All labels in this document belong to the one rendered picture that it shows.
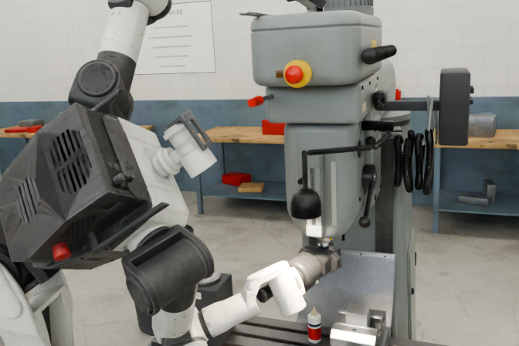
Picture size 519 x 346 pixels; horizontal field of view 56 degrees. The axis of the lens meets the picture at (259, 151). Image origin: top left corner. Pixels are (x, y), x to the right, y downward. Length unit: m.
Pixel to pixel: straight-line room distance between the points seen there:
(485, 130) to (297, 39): 4.03
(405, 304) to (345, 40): 1.13
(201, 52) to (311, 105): 4.98
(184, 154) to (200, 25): 5.16
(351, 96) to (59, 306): 0.86
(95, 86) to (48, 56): 6.42
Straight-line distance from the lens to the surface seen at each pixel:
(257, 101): 1.11
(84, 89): 1.11
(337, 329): 1.47
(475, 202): 5.15
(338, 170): 1.26
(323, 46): 1.09
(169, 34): 6.35
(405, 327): 1.98
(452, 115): 1.50
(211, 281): 1.55
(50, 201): 0.97
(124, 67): 1.18
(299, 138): 1.26
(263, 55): 1.13
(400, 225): 1.79
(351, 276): 1.82
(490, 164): 5.65
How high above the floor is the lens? 1.83
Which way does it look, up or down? 12 degrees down
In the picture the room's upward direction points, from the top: 3 degrees counter-clockwise
